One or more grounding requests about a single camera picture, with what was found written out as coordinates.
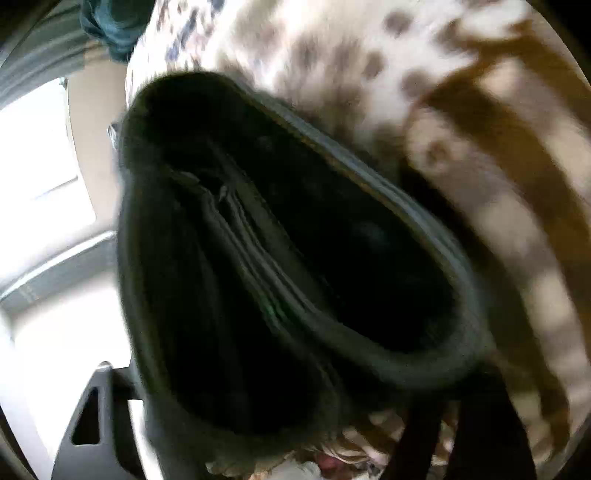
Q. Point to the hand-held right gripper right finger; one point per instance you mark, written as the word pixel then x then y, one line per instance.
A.
pixel 489 438

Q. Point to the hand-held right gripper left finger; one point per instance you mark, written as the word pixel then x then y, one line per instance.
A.
pixel 115 454

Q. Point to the blue denim pants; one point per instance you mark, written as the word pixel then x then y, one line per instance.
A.
pixel 295 286

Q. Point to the printed blanket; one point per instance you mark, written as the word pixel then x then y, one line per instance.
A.
pixel 461 92

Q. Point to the dark teal cloth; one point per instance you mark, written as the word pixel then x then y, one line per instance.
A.
pixel 115 27

